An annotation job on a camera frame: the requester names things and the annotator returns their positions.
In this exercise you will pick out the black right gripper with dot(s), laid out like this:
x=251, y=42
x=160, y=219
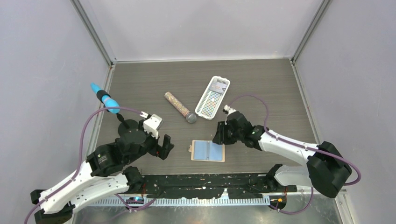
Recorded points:
x=220, y=137

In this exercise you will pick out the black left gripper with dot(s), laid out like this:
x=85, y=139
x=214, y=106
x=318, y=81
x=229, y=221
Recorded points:
x=162, y=151

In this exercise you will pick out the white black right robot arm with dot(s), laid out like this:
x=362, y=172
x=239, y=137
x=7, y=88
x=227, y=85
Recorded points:
x=321, y=166

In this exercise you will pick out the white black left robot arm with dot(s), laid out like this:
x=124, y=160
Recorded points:
x=106, y=171

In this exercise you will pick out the card in white basket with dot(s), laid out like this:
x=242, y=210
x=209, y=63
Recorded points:
x=218, y=89

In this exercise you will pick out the white plastic mesh basket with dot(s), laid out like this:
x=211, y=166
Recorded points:
x=210, y=101

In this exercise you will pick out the black round microphone stand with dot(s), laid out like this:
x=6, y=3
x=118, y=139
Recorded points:
x=126, y=126

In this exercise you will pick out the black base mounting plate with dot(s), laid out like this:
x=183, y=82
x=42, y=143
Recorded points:
x=207, y=186

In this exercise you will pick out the blue microphone on stand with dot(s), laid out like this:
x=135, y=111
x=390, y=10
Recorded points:
x=103, y=96

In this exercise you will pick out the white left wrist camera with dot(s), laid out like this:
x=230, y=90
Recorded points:
x=152, y=125

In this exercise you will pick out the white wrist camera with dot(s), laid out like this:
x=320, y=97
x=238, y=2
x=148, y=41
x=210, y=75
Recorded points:
x=228, y=110
x=152, y=125

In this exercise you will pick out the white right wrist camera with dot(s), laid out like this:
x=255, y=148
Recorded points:
x=228, y=110

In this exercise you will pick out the glitter handle microphone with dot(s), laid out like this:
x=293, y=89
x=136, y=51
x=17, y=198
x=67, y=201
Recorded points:
x=189, y=116

